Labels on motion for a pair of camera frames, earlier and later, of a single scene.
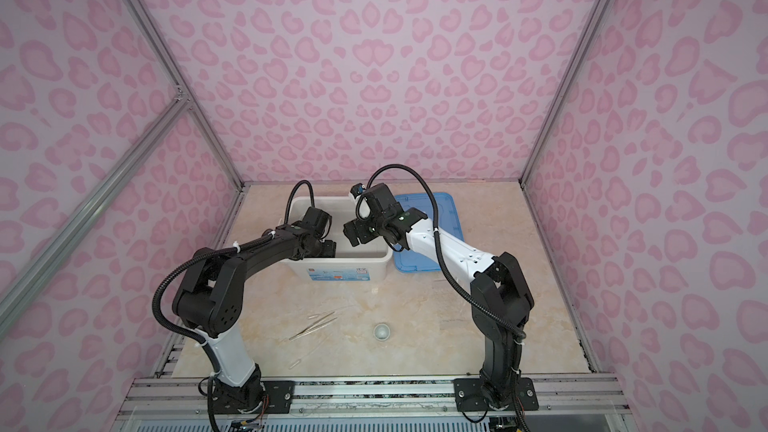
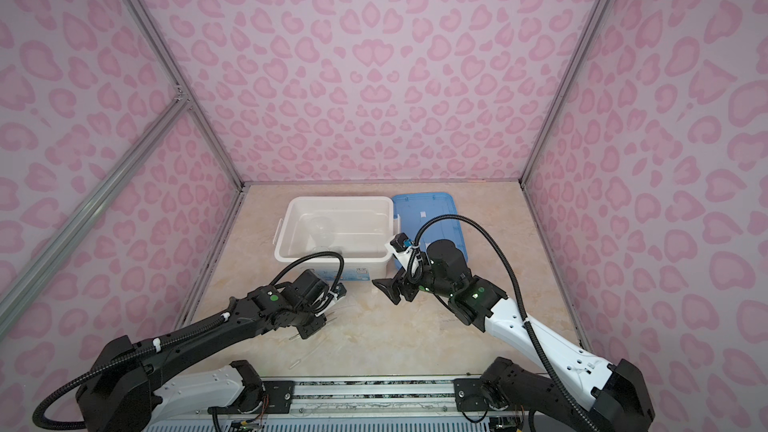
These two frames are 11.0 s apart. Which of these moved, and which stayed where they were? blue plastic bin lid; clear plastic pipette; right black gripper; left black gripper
Moved: left black gripper; right black gripper
Stayed: blue plastic bin lid; clear plastic pipette
